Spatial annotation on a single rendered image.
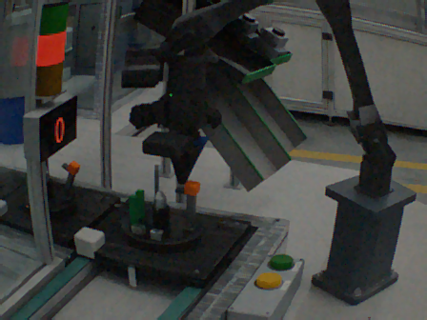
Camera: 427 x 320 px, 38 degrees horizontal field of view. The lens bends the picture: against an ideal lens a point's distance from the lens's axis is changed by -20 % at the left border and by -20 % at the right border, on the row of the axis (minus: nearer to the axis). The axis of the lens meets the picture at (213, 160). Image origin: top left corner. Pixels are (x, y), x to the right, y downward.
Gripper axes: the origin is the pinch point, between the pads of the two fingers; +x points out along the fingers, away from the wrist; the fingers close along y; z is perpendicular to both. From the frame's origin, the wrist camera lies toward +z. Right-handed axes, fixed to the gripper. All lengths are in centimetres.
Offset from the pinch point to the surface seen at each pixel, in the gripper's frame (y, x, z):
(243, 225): -9.9, 13.5, -7.6
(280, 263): 3.0, 13.2, -18.1
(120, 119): -89, 25, 55
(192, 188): 0.9, 3.5, -2.0
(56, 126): 19.9, -10.3, 13.1
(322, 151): -331, 111, 34
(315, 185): -60, 24, -11
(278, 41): -41.4, -14.0, -4.3
